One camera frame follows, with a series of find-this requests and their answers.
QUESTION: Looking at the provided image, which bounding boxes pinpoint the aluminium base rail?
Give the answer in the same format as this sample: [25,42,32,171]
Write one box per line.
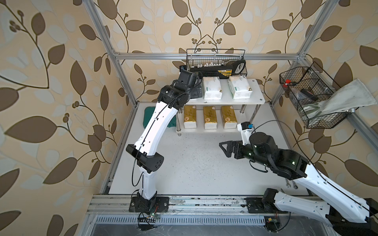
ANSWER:
[86,194,332,226]

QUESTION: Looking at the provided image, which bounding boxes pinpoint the black yellow tool box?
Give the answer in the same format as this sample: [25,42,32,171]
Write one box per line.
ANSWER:
[189,60,248,79]

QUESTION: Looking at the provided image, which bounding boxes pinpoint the steel wrenches on table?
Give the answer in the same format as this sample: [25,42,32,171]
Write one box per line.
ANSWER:
[285,179,298,190]

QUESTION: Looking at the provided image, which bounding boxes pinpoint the back black wire basket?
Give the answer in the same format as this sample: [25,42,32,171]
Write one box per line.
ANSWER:
[185,48,246,71]

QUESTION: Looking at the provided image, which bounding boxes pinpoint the white two-tier shelf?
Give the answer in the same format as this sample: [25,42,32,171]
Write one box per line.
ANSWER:
[176,79,265,136]

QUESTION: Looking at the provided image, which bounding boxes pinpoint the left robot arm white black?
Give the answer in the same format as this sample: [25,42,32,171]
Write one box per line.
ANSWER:
[126,69,203,207]

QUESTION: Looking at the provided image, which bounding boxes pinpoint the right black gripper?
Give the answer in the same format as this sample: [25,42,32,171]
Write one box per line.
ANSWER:
[220,139,271,168]

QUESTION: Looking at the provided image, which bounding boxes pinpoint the white cloth rag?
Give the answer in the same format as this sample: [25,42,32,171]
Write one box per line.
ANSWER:
[303,79,378,118]

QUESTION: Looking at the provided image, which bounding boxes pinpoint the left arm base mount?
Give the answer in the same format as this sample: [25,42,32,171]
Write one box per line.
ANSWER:
[129,196,169,213]

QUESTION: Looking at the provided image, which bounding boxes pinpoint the white tissue pack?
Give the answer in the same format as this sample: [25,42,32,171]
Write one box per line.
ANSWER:
[228,75,253,99]
[202,77,222,100]

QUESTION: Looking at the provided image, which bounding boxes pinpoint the right black wire basket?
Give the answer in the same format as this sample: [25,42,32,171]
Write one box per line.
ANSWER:
[279,62,354,129]

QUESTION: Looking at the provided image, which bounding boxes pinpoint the black wire basket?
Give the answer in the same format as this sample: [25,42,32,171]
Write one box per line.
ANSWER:
[185,48,246,71]
[279,62,354,129]

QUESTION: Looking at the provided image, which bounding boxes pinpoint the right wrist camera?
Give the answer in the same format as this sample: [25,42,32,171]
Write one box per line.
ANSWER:
[237,122,254,146]

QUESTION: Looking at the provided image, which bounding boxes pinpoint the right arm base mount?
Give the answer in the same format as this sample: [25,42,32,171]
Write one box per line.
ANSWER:
[245,197,287,214]

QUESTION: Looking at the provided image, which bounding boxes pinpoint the aluminium cage frame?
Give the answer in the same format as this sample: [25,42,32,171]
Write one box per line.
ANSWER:
[84,1,377,221]

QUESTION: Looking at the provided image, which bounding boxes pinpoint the gold tissue pack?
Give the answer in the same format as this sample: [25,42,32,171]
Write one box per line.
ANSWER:
[184,105,197,129]
[203,106,218,130]
[220,106,238,129]

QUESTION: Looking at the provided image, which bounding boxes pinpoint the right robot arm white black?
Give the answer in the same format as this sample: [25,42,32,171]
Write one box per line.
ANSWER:
[219,131,378,236]

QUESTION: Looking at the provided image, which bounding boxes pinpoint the green plastic tool case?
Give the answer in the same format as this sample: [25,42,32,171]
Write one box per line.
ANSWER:
[143,107,176,128]

